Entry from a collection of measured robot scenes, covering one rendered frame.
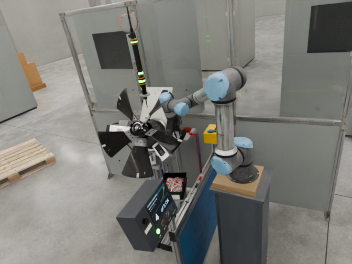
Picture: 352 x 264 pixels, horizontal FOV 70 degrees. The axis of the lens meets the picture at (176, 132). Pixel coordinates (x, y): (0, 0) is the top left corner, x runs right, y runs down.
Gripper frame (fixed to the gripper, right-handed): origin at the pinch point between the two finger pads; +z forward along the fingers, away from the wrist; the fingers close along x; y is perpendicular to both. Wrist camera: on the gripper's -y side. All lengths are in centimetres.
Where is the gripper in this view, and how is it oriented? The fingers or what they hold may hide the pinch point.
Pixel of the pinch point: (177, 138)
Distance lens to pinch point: 172.7
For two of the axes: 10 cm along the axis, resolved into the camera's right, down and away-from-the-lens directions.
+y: 3.4, -7.0, 6.2
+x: -9.1, -0.8, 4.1
